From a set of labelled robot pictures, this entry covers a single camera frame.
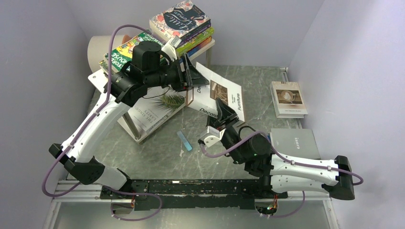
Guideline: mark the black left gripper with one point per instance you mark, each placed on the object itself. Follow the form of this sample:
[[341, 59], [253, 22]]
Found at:
[[190, 77]]

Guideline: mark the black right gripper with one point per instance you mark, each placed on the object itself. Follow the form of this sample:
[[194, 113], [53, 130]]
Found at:
[[225, 114]]

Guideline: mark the brown cover book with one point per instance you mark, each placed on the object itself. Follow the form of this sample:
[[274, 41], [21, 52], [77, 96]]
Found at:
[[202, 98]]

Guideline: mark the white palm leaf book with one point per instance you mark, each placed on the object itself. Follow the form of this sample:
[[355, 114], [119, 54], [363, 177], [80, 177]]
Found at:
[[158, 105]]

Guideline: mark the floral Little Women book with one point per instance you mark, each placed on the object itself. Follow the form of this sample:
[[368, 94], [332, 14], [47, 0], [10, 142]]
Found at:
[[184, 19]]

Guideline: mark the white magazine with photo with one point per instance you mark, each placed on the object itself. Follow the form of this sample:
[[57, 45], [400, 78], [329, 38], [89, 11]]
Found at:
[[287, 100]]

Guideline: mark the green 104-storey treehouse book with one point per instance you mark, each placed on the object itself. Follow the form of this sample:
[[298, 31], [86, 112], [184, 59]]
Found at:
[[123, 53]]

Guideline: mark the dark green garden book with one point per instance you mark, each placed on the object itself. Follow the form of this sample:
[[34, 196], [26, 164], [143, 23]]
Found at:
[[104, 66]]

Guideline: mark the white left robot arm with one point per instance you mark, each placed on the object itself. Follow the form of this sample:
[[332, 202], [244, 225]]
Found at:
[[152, 65]]

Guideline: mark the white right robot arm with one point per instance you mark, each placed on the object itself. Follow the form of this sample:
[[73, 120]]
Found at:
[[276, 172]]

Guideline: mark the blue orange book in stack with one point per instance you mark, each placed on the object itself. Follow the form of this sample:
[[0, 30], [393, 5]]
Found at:
[[193, 51]]

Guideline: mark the green treehouse book in stack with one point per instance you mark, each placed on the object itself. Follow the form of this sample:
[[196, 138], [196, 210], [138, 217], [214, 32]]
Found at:
[[196, 44]]

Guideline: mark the light blue glue stick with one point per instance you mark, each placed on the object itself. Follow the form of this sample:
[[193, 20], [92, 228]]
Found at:
[[184, 140]]

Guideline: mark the purple treehouse book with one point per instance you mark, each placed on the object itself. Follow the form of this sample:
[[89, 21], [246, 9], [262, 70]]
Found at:
[[196, 33]]

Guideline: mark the grey laptop box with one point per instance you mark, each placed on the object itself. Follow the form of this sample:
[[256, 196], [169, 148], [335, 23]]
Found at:
[[295, 142]]

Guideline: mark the white two-tier shelf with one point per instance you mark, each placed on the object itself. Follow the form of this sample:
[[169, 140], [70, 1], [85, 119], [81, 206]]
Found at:
[[99, 80]]

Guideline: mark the white tape roll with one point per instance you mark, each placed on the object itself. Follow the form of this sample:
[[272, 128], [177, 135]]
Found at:
[[98, 47]]

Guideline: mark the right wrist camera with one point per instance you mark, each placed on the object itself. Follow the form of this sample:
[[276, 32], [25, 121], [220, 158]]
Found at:
[[211, 136]]

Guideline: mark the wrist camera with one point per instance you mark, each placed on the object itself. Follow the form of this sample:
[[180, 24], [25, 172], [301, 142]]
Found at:
[[211, 136], [170, 46]]

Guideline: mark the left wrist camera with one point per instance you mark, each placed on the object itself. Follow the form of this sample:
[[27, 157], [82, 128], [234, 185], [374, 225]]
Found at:
[[170, 46]]

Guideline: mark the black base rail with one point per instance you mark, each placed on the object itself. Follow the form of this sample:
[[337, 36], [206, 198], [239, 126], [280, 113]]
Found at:
[[201, 193]]

